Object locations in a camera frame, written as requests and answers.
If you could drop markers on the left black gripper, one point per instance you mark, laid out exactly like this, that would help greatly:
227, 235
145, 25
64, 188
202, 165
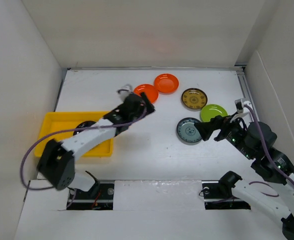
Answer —
142, 108

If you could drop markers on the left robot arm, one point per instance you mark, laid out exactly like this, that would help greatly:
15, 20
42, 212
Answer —
58, 160

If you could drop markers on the orange plate rear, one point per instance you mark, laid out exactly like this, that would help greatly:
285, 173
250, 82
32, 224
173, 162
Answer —
166, 83

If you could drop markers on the yellow patterned plate rear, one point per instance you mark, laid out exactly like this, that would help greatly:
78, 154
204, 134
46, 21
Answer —
194, 99

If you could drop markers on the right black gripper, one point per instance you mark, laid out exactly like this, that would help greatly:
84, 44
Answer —
206, 128

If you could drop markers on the black plate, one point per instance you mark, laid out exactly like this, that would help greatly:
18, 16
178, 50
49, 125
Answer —
83, 125

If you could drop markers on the left base mount slot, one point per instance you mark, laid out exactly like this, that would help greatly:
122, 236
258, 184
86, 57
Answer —
103, 201

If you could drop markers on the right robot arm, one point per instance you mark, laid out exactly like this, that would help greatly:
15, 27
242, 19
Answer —
276, 169

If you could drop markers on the green plate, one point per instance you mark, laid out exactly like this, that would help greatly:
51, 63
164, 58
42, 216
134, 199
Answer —
211, 111

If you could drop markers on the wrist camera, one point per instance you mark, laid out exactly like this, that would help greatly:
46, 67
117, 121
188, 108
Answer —
125, 90
241, 109

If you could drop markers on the blue patterned plate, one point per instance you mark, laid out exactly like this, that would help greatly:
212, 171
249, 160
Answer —
187, 132

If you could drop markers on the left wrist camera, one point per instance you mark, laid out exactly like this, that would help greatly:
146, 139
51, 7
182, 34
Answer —
125, 90

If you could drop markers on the right aluminium rail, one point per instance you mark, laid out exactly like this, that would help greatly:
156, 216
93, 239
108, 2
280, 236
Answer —
240, 72

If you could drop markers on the orange plate left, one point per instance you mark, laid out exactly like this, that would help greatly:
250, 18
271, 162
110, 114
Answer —
150, 91

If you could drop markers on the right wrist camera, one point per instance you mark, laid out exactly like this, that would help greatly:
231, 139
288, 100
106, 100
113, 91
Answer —
241, 109

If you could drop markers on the orange plate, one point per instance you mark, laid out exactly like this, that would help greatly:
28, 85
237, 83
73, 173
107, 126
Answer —
150, 91
166, 83

